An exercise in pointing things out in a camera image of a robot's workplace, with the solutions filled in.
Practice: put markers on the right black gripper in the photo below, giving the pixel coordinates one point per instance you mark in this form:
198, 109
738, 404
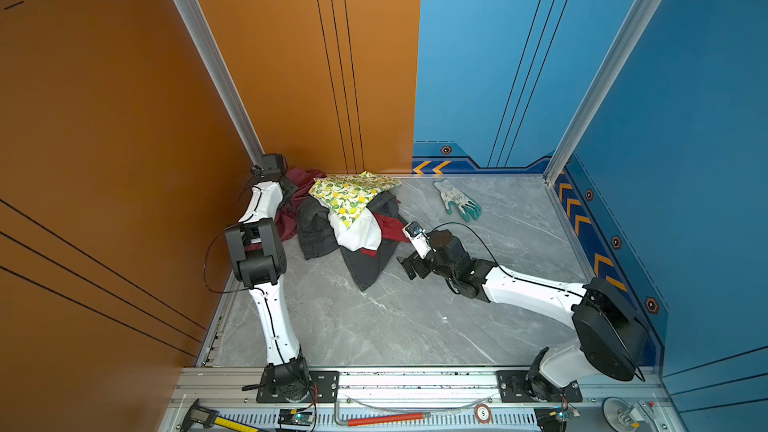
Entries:
414, 261

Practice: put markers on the maroon cloth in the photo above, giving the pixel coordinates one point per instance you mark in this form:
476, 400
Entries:
294, 204

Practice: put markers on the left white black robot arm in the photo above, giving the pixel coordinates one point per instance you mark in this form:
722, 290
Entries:
258, 261

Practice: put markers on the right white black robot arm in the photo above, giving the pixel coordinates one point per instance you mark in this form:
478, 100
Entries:
610, 334

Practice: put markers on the red cloth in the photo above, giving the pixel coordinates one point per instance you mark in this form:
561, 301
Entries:
391, 231

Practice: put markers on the white cloth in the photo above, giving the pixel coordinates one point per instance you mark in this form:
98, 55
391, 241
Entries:
363, 233

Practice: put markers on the yellow lemon print cloth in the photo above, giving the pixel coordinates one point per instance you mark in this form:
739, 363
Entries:
348, 195

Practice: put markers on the dark grey cloth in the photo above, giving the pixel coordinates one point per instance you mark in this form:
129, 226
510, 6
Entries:
365, 270

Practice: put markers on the white green work glove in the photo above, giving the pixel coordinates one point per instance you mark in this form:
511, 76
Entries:
456, 200

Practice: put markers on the round red white sticker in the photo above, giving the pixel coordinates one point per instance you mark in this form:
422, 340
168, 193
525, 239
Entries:
483, 413

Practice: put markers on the right small circuit board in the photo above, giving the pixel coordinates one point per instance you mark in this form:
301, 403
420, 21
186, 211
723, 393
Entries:
565, 413

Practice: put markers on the small circuit board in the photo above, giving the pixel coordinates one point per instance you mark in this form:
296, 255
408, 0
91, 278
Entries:
295, 418
565, 413

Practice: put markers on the left small circuit board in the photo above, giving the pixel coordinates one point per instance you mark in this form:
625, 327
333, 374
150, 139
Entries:
295, 418

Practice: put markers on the black yellow digital caliper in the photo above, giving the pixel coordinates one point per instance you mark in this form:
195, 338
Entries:
207, 418

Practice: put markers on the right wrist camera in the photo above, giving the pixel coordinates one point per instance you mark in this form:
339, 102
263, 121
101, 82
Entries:
418, 238

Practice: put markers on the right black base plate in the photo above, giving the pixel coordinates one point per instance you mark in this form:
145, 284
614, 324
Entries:
515, 387

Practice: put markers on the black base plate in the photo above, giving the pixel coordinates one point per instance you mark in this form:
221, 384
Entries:
515, 387
323, 387

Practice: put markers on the aluminium front rail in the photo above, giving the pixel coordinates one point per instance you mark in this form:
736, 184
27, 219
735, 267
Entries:
449, 393

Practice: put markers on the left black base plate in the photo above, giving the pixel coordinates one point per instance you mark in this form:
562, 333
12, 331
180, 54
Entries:
323, 387

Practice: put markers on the red handled hex key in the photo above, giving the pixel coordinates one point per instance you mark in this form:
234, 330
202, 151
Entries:
377, 420

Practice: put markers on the right aluminium corner post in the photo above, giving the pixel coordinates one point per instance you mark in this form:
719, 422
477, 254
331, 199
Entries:
631, 30

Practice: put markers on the aluminium corner post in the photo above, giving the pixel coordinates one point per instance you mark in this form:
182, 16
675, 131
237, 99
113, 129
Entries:
198, 28
631, 30

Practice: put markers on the left aluminium corner post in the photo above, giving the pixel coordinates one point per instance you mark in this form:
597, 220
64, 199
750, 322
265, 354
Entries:
198, 28

